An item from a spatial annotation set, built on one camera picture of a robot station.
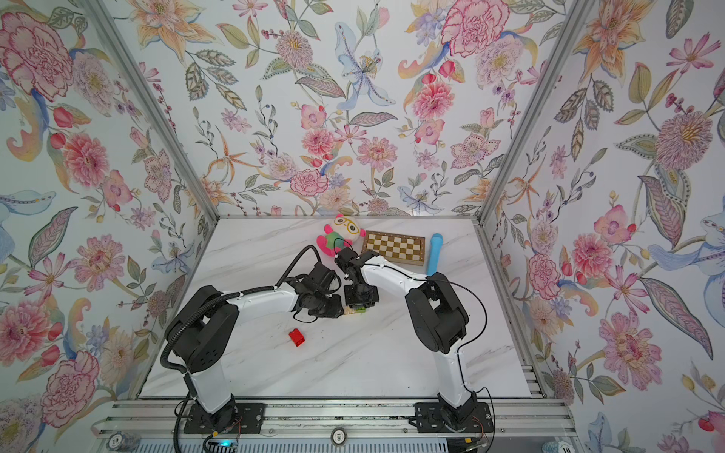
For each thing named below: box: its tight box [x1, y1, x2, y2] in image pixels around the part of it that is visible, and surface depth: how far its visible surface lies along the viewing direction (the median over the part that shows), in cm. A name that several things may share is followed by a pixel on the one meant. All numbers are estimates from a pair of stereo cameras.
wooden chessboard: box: [361, 230, 426, 267], surface depth 112 cm
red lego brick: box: [288, 328, 306, 348], surface depth 88 cm
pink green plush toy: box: [316, 213, 368, 257], surface depth 112 cm
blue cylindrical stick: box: [426, 233, 444, 277], surface depth 110 cm
